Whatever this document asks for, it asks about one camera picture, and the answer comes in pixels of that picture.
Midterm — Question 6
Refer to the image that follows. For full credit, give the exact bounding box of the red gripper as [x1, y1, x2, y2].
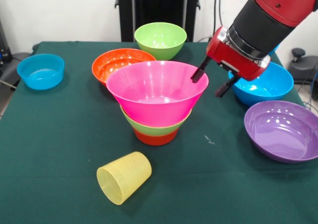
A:
[190, 26, 271, 98]

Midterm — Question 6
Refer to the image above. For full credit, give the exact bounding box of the large pink bowl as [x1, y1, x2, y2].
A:
[106, 60, 210, 127]

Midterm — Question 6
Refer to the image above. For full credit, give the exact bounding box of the green bowl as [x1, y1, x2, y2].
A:
[120, 104, 193, 137]
[134, 22, 187, 61]

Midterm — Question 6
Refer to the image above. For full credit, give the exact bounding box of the small orange bowl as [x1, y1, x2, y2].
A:
[133, 128, 179, 147]

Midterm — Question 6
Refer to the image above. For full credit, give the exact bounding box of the yellow plastic cup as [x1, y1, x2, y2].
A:
[96, 151, 153, 206]

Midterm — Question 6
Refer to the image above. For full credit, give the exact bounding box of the large blue bowl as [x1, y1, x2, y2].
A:
[268, 44, 280, 57]
[228, 62, 294, 107]

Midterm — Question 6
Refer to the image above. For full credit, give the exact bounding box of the purple bowl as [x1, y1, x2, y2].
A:
[243, 100, 318, 164]

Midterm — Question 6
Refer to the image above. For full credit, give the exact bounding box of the black stand with knob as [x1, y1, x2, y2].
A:
[288, 47, 318, 82]

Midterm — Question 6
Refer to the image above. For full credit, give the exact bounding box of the large orange-red bowl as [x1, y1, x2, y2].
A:
[91, 48, 157, 87]

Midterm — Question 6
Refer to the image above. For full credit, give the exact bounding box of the dark green tablecloth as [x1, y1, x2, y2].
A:
[0, 40, 318, 224]

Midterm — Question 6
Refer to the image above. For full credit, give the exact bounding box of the small blue bowl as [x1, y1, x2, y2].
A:
[16, 54, 65, 90]

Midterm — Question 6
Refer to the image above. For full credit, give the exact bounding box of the black equipment box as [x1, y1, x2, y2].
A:
[0, 20, 13, 63]

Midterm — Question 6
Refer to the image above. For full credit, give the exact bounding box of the black hanging cable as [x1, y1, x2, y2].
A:
[198, 0, 225, 43]

